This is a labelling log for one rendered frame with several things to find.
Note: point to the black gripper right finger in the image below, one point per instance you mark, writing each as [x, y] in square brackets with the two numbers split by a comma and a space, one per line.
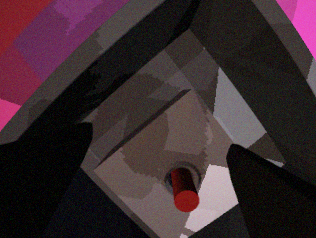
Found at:
[275, 203]

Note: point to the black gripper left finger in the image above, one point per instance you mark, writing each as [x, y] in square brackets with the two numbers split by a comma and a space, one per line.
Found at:
[34, 175]

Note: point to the dark red peg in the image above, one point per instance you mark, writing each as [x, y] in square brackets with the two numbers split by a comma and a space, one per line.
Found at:
[185, 195]

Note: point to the black open box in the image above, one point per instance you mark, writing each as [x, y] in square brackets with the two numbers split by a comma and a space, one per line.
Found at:
[245, 60]

